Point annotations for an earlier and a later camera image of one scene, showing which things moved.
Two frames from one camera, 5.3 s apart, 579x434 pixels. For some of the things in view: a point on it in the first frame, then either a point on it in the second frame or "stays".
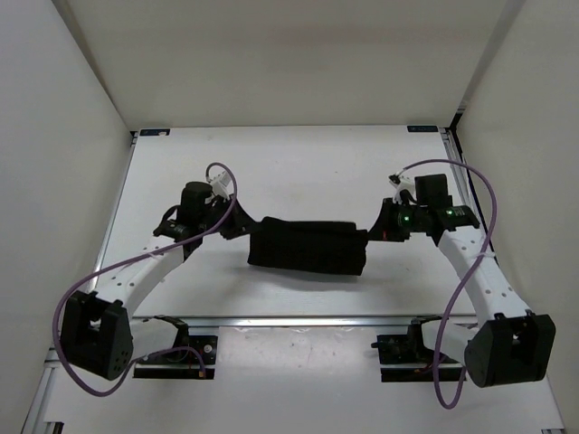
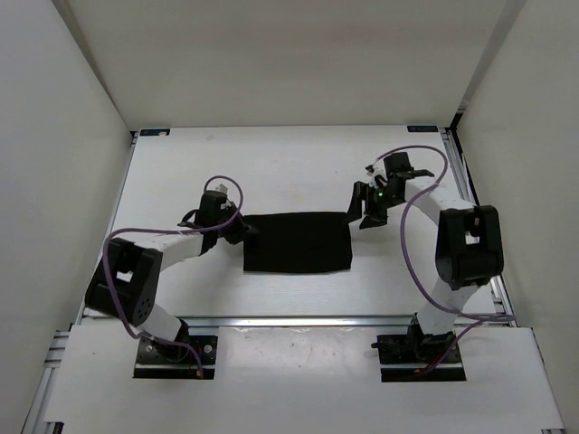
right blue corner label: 422,128 stays
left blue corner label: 155,132 stays
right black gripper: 383,228 → 362,191
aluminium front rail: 445,323 stays
